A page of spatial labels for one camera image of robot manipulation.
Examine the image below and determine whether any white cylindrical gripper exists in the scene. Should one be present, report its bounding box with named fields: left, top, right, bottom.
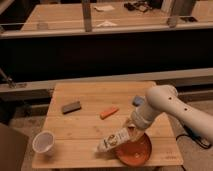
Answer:
left=123, top=102, right=161, bottom=142

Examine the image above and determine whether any white plastic bottle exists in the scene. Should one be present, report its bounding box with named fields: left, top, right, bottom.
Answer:
left=97, top=128, right=130, bottom=152

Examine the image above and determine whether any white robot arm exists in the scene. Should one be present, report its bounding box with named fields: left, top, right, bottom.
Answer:
left=125, top=85, right=213, bottom=144

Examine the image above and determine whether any orange ceramic bowl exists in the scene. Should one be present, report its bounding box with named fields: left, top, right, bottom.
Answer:
left=115, top=134, right=152, bottom=167

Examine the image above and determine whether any orange carrot toy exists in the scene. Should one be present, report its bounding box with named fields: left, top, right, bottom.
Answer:
left=100, top=107, right=119, bottom=119

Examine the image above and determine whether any wooden small table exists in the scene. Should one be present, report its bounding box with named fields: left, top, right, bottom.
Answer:
left=31, top=80, right=184, bottom=170

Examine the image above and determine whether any dark grey sponge block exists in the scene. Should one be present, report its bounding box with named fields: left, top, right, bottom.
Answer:
left=61, top=101, right=81, bottom=114

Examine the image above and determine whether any clear plastic cup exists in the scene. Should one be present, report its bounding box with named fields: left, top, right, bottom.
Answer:
left=32, top=131, right=55, bottom=156

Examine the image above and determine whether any crumpled white paper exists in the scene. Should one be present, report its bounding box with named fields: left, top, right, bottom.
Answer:
left=96, top=20, right=117, bottom=27

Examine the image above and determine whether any black tools pile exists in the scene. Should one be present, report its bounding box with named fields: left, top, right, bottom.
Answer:
left=124, top=1, right=151, bottom=13

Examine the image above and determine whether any white paper sheet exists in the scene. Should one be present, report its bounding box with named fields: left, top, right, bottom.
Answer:
left=94, top=5, right=115, bottom=12

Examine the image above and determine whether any black cable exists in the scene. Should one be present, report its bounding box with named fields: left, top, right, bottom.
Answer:
left=175, top=123, right=213, bottom=150

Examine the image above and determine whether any grey metal post right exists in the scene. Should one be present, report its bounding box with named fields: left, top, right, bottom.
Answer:
left=167, top=0, right=197, bottom=28

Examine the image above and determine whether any metal vertical post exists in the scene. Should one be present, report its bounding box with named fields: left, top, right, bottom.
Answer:
left=82, top=0, right=92, bottom=32

